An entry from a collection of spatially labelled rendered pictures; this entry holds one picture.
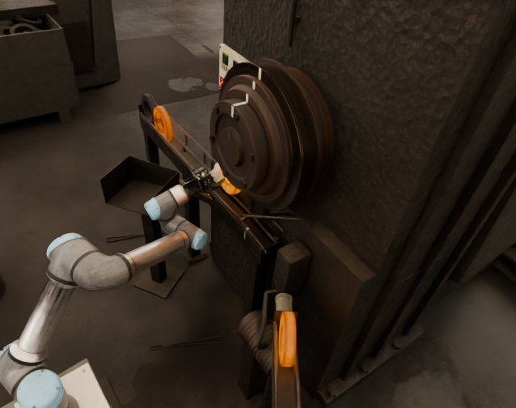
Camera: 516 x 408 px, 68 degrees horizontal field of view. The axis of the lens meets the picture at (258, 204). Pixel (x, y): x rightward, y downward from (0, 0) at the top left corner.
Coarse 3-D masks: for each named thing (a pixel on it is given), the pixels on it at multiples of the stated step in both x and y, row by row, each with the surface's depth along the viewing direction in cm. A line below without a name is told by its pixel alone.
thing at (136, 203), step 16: (128, 160) 176; (144, 160) 174; (112, 176) 169; (128, 176) 180; (144, 176) 181; (160, 176) 176; (176, 176) 169; (112, 192) 172; (128, 192) 176; (144, 192) 176; (160, 192) 160; (128, 208) 168; (144, 208) 168; (144, 224) 181; (144, 272) 215; (160, 272) 204; (176, 272) 216; (144, 288) 207; (160, 288) 207
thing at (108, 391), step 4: (104, 376) 170; (100, 380) 168; (104, 380) 168; (100, 384) 167; (104, 384) 167; (108, 384) 167; (104, 388) 166; (108, 388) 166; (104, 392) 165; (108, 392) 165; (112, 392) 165; (108, 396) 164; (112, 396) 164; (108, 400) 162; (112, 400) 163; (116, 400) 163; (112, 404) 161; (116, 404) 162; (120, 404) 162
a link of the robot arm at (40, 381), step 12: (36, 372) 117; (48, 372) 118; (24, 384) 114; (36, 384) 115; (48, 384) 116; (60, 384) 117; (12, 396) 117; (24, 396) 112; (36, 396) 113; (48, 396) 113; (60, 396) 117
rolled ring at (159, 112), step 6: (156, 108) 200; (162, 108) 198; (156, 114) 204; (162, 114) 196; (156, 120) 208; (168, 120) 196; (156, 126) 210; (162, 126) 210; (168, 126) 197; (162, 132) 209; (168, 132) 198; (168, 138) 202
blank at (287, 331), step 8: (288, 312) 115; (288, 320) 112; (280, 328) 121; (288, 328) 110; (280, 336) 119; (288, 336) 108; (280, 344) 118; (288, 344) 108; (280, 352) 116; (288, 352) 108; (280, 360) 115; (288, 360) 109
